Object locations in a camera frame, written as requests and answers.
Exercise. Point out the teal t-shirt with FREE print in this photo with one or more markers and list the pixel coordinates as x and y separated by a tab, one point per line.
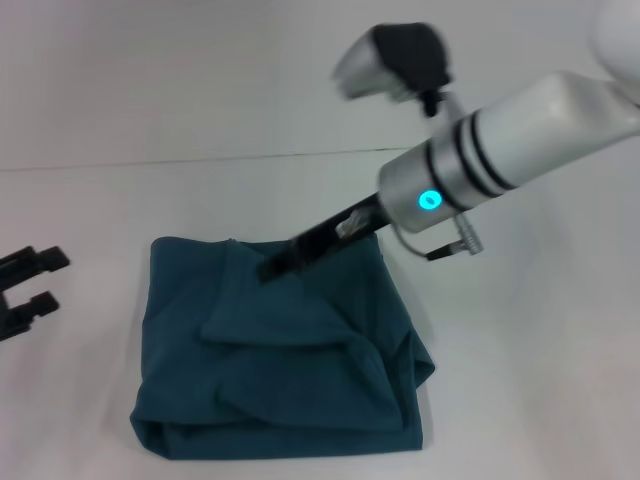
285	340

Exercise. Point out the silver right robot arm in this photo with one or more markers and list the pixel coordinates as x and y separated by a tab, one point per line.
515	140

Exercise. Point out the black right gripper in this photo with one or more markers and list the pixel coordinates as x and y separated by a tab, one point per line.
345	225

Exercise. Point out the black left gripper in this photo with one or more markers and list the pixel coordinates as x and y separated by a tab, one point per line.
7	305

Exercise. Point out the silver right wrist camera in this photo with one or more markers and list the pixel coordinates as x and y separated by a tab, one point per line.
395	67

